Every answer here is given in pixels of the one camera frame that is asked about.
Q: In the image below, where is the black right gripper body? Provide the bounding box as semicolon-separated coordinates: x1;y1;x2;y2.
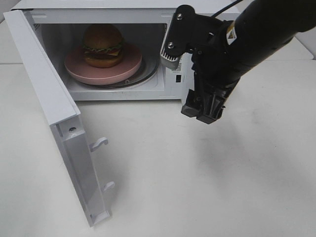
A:
167;5;241;93

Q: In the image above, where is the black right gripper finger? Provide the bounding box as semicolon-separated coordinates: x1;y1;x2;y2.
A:
181;89;204;118
197;88;231;124

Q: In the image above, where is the toy burger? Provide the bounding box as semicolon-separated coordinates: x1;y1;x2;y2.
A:
82;24;124;68

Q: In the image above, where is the pink round plate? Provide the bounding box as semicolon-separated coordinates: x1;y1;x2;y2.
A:
64;44;143;85

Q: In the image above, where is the white microwave door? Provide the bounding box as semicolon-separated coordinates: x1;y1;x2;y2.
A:
4;10;115;226

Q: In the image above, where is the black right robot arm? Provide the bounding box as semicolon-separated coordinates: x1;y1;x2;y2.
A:
163;0;316;124

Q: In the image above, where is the glass microwave turntable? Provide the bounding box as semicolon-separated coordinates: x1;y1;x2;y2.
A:
68;59;159;89

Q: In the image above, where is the white microwave oven body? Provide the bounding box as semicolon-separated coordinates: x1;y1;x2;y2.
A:
11;0;191;101

